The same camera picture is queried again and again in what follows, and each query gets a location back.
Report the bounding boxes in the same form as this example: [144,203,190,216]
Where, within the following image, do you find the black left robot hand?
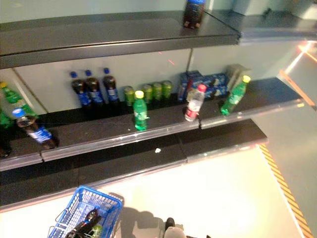
[64,224,86,238]

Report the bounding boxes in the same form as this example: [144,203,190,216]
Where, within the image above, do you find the chrome wire basket handle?
[48,210,75,233]

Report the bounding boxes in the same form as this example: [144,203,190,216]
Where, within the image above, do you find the large dark cola bottle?
[182,0,207,29]

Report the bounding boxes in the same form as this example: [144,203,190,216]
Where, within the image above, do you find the tall blue cookie box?
[187,70,203,96]
[177,73,192,102]

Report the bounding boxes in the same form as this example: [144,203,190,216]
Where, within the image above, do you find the blue plastic shopping basket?
[48,185,124,238]

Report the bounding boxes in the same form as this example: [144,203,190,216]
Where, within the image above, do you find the cola bottle blue label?
[78,208,100,230]
[85,69,104,108]
[102,67,120,104]
[70,71,92,110]
[11,108,59,149]

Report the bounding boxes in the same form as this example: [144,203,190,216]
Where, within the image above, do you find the black shelf board clear rail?
[0,11,242,70]
[0,109,43,172]
[199,76,304,129]
[37,94,201,162]
[78,135,188,191]
[205,9,317,47]
[178,118,269,163]
[0,155,80,211]

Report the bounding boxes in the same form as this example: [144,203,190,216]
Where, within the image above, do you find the white carton box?
[226,63,245,88]
[232,66,252,91]

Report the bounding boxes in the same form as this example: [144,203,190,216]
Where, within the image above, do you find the water bottle red cap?
[184,83,208,122]

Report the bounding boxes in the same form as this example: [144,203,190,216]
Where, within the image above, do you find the flat blue cookie box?
[202,73,229,87]
[205,85,229,100]

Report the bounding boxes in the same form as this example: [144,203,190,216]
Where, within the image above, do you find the light grey shelf back panel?
[0,48,193,115]

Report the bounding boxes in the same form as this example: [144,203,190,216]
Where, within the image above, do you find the green soda bottle yellow cap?
[133,90,149,131]
[0,81,38,120]
[220,75,252,116]

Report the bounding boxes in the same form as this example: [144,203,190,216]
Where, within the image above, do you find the silver right robot leg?
[164,217,189,238]

